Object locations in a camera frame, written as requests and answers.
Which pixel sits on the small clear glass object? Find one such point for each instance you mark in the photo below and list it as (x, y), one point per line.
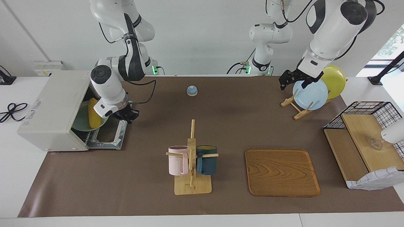
(375, 143)

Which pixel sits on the yellow plate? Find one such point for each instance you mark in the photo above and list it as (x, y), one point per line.
(336, 83)

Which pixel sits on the wooden plate rack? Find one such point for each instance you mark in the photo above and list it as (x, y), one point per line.
(300, 112)

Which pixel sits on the black angled stand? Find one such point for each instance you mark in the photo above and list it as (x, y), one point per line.
(383, 73)

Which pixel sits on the black clamp stand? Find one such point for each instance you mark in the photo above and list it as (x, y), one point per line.
(6, 79)

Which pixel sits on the wooden mug rack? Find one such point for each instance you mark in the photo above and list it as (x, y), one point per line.
(192, 186)

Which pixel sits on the brown table mat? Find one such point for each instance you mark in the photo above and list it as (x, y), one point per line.
(142, 189)

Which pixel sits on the white checkered cloth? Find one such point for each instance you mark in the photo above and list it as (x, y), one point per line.
(375, 181)

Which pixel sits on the white rounded device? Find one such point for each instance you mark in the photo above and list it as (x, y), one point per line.
(394, 132)

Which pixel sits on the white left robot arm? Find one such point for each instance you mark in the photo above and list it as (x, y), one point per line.
(334, 28)

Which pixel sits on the blue call bell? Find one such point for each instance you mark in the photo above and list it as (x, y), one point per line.
(192, 91)

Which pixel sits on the pink mug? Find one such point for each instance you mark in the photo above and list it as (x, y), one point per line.
(176, 162)

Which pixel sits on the dark blue mug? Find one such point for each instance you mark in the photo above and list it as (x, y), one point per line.
(208, 164)

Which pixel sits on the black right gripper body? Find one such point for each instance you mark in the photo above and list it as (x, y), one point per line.
(126, 113)

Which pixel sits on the pale green plate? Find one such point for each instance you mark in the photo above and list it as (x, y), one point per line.
(80, 121)

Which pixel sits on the darker wooden board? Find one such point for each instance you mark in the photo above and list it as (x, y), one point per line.
(344, 154)

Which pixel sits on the white toaster oven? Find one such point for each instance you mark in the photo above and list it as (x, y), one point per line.
(50, 110)

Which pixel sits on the light wooden board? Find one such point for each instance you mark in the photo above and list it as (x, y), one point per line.
(363, 132)

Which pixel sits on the white power strip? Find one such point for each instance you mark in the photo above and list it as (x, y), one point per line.
(47, 66)

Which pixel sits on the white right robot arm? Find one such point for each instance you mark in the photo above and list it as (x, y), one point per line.
(110, 85)

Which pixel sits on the light blue plate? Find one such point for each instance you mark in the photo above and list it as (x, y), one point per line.
(311, 96)

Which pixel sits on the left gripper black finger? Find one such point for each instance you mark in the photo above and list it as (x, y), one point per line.
(282, 86)
(306, 84)

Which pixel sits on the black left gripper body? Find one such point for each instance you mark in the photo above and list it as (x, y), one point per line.
(296, 76)

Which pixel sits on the brown wooden tray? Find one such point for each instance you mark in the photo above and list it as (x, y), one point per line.
(281, 173)

